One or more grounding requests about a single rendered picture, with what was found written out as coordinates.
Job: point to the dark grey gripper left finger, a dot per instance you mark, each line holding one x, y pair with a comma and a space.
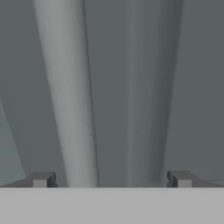
40, 178

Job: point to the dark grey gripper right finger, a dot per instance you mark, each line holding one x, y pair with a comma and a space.
183, 178

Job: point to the grey cabinet door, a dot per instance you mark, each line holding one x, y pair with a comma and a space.
198, 87
8, 157

